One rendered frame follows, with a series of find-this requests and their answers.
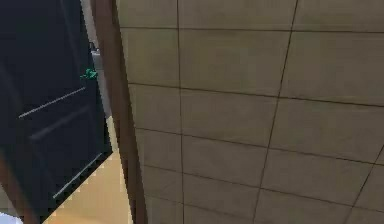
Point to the brown wooden door frame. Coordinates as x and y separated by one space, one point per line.
118 100

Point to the dark blue room door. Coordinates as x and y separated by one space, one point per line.
46 100

